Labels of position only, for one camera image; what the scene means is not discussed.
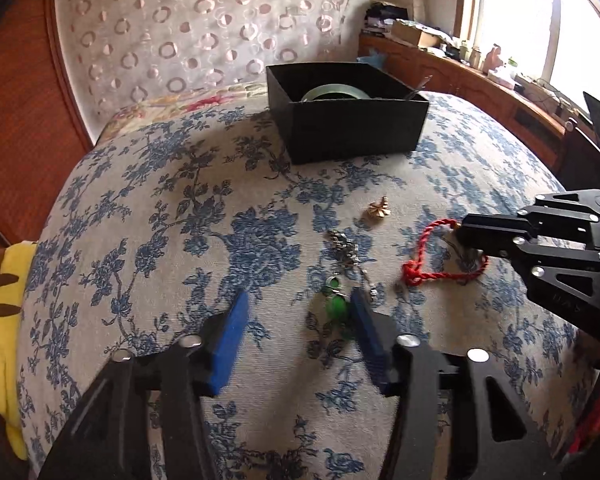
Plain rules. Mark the blue bag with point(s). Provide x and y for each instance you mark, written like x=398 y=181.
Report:
x=379 y=59

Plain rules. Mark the pink floral blanket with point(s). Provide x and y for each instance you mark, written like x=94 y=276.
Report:
x=180 y=102

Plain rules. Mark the gold flower brooch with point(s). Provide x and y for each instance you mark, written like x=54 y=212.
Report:
x=378 y=208

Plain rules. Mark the wooden wardrobe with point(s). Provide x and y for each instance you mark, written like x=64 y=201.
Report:
x=20 y=110

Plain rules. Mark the pale green bangle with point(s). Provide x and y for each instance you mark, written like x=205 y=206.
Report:
x=335 y=94

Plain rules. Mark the pile of dark clothes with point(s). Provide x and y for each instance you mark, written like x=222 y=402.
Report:
x=385 y=16

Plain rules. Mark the black square box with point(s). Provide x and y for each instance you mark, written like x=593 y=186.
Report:
x=350 y=125

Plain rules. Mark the red blanket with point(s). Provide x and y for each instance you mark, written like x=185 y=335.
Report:
x=597 y=410

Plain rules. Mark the green pendant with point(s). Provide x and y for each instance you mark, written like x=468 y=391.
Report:
x=336 y=305

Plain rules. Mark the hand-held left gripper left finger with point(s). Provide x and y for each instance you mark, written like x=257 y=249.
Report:
x=230 y=342

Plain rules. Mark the pink figurine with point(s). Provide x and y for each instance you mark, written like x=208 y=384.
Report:
x=495 y=59

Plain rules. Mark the cardboard box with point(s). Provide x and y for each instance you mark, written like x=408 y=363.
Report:
x=415 y=34

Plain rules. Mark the yellow plush toy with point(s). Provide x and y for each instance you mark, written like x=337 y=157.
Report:
x=0 y=320

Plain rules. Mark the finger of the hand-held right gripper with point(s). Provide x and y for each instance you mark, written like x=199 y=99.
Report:
x=495 y=224
x=495 y=246

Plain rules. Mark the wooden cabinet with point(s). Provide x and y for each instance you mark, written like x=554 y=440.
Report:
x=470 y=90

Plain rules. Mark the blue floral bed sheet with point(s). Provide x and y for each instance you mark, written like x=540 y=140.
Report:
x=205 y=240

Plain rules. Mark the window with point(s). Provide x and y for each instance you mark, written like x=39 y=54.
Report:
x=540 y=20

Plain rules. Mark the circle patterned curtain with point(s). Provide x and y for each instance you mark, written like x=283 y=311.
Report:
x=205 y=30

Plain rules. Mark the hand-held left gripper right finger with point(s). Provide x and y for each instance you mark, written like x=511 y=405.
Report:
x=369 y=340

